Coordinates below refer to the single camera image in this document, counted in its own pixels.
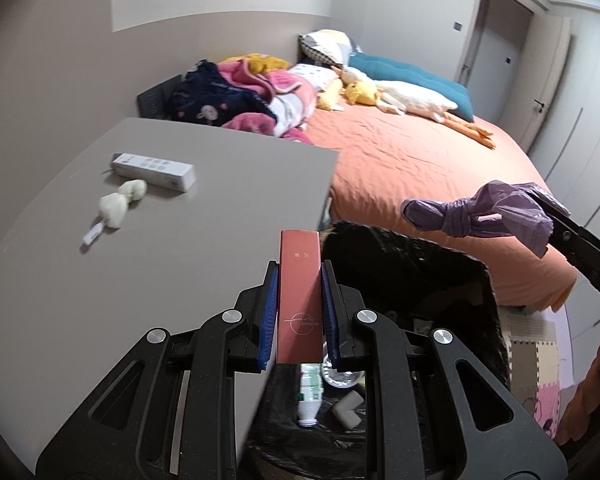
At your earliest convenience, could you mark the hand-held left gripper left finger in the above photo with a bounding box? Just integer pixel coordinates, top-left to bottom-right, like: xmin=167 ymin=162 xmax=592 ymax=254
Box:
xmin=35 ymin=260 xmax=281 ymax=480

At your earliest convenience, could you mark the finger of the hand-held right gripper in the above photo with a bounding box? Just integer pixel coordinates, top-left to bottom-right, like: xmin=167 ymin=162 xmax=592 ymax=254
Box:
xmin=529 ymin=184 xmax=573 ymax=218
xmin=542 ymin=212 xmax=600 ymax=266

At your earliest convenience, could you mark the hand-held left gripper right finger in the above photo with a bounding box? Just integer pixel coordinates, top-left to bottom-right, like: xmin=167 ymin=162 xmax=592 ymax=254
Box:
xmin=321 ymin=259 xmax=568 ymax=480

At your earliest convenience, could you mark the red cardboard box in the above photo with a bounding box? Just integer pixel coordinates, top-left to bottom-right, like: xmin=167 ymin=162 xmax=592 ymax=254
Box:
xmin=276 ymin=229 xmax=325 ymax=365

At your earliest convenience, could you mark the purple plastic bag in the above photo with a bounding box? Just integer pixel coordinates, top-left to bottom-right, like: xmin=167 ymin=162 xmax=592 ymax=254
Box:
xmin=401 ymin=181 xmax=553 ymax=257

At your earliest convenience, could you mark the white plastic bottle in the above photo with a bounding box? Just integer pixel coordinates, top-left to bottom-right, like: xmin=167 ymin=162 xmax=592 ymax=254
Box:
xmin=296 ymin=362 xmax=326 ymax=428

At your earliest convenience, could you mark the dark trash bin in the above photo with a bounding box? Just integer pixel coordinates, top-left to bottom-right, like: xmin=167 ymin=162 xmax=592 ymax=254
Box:
xmin=245 ymin=220 xmax=511 ymax=480

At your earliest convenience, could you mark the clear plastic cup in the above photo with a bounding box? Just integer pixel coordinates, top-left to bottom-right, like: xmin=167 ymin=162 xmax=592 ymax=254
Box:
xmin=321 ymin=360 xmax=367 ymax=390

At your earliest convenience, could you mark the white wardrobe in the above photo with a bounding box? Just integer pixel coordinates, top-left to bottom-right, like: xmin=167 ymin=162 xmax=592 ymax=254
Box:
xmin=530 ymin=5 xmax=600 ymax=246

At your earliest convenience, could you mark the grey foam corner guard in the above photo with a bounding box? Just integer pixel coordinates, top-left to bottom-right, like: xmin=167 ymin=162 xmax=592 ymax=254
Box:
xmin=330 ymin=391 xmax=365 ymax=431

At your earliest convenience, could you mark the pastel foam floor mat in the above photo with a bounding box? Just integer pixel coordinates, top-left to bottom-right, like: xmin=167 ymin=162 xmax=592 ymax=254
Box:
xmin=500 ymin=305 xmax=581 ymax=441

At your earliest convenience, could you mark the person's brown clothing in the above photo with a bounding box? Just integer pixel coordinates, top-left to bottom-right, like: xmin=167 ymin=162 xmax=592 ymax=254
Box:
xmin=555 ymin=332 xmax=600 ymax=448

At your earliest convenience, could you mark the bed with orange sheet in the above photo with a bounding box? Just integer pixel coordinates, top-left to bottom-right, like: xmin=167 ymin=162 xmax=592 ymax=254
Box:
xmin=300 ymin=105 xmax=578 ymax=311

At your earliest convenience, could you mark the white room door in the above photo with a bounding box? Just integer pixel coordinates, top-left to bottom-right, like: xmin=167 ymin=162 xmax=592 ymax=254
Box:
xmin=455 ymin=0 xmax=537 ymax=92

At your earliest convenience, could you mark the white goose plush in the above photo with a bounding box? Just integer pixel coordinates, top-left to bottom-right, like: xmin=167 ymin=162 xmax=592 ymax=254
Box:
xmin=332 ymin=66 xmax=496 ymax=150

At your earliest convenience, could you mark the long white box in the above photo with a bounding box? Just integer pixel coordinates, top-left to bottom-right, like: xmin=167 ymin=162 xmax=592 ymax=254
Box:
xmin=110 ymin=152 xmax=197 ymax=193

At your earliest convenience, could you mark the teal cushion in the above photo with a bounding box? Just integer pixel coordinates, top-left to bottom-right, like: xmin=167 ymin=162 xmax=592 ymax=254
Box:
xmin=347 ymin=53 xmax=473 ymax=122

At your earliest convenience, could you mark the cream fluffy toy with tag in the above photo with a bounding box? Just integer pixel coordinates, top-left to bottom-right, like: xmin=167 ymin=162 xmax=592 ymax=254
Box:
xmin=82 ymin=179 xmax=148 ymax=248

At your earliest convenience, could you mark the yellow dotted plush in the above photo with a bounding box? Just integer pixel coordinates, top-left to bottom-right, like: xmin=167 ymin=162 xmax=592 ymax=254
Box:
xmin=316 ymin=80 xmax=345 ymax=112

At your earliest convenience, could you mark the yellow duck plush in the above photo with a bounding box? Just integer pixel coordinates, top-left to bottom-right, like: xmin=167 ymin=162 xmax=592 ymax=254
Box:
xmin=342 ymin=81 xmax=379 ymax=107

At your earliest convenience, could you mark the pink blanket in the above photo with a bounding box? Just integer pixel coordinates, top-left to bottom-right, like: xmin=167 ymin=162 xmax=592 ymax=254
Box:
xmin=217 ymin=57 xmax=326 ymax=146

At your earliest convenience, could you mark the navy bunny print blanket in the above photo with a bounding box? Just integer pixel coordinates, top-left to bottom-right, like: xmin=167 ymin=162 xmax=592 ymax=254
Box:
xmin=170 ymin=60 xmax=276 ymax=126

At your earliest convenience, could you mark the white patterned pillow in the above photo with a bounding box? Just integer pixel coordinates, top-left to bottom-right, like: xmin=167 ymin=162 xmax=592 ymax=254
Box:
xmin=287 ymin=62 xmax=338 ymax=92

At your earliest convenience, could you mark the yellow garment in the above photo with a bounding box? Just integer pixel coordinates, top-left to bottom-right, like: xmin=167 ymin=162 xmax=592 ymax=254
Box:
xmin=240 ymin=53 xmax=292 ymax=73

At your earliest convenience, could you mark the checkered patchwork pillow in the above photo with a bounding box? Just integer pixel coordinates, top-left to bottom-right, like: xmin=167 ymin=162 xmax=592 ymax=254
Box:
xmin=299 ymin=29 xmax=363 ymax=67

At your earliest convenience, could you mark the white door with black handle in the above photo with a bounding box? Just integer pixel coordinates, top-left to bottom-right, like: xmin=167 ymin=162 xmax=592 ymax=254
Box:
xmin=517 ymin=15 xmax=573 ymax=161

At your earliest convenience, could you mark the dark wall socket panel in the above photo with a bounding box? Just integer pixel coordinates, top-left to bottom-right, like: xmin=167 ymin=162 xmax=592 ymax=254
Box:
xmin=136 ymin=75 xmax=183 ymax=120

